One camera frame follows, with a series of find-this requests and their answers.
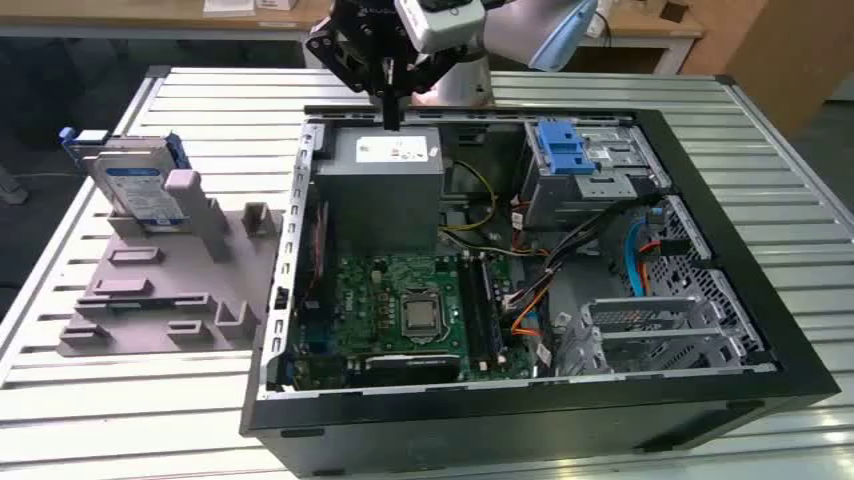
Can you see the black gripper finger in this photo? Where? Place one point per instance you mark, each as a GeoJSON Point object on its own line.
{"type": "Point", "coordinates": [436, 65]}
{"type": "Point", "coordinates": [336, 57]}

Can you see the hard disk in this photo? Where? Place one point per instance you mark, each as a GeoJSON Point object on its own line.
{"type": "Point", "coordinates": [136, 190]}

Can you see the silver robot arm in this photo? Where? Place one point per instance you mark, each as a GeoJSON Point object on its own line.
{"type": "Point", "coordinates": [467, 80]}

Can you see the metal disk bay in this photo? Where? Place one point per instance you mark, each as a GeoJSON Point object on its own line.
{"type": "Point", "coordinates": [583, 352]}

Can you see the white paper box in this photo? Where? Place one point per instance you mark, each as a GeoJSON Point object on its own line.
{"type": "Point", "coordinates": [228, 7]}

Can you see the blue plastic drive latch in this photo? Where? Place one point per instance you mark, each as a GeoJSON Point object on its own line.
{"type": "Point", "coordinates": [560, 147]}

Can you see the black table corner cap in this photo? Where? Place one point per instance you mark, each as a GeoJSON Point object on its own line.
{"type": "Point", "coordinates": [725, 79]}
{"type": "Point", "coordinates": [157, 71]}

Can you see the grey power supply unit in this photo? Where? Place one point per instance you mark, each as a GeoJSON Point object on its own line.
{"type": "Point", "coordinates": [376, 205]}

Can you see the wooden desk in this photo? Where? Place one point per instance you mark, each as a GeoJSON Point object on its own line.
{"type": "Point", "coordinates": [133, 22]}

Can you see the metal drive cage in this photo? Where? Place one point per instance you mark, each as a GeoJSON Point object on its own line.
{"type": "Point", "coordinates": [600, 190]}

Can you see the green motherboard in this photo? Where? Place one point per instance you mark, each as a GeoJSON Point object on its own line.
{"type": "Point", "coordinates": [373, 280]}

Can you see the CPU socket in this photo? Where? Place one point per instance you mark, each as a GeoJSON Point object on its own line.
{"type": "Point", "coordinates": [421, 294]}

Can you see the black RAM slot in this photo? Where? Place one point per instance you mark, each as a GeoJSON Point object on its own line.
{"type": "Point", "coordinates": [469, 310]}
{"type": "Point", "coordinates": [487, 310]}
{"type": "Point", "coordinates": [495, 310]}
{"type": "Point", "coordinates": [477, 310]}

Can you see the silver CPU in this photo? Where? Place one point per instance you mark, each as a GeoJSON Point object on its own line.
{"type": "Point", "coordinates": [421, 316]}

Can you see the grey parts rack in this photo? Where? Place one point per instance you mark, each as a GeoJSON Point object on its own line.
{"type": "Point", "coordinates": [166, 280]}

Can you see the brown cabinet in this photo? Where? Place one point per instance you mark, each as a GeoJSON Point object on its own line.
{"type": "Point", "coordinates": [787, 50]}

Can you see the grey desk foot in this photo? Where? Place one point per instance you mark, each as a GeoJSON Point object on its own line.
{"type": "Point", "coordinates": [12, 192]}

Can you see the dark RAM stick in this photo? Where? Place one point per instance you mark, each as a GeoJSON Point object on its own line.
{"type": "Point", "coordinates": [142, 302]}

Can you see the black graphics card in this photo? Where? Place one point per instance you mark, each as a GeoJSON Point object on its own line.
{"type": "Point", "coordinates": [413, 367]}

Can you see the black PC case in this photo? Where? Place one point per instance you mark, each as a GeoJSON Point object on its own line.
{"type": "Point", "coordinates": [467, 425]}

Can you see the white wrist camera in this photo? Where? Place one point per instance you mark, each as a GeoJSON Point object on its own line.
{"type": "Point", "coordinates": [440, 25]}

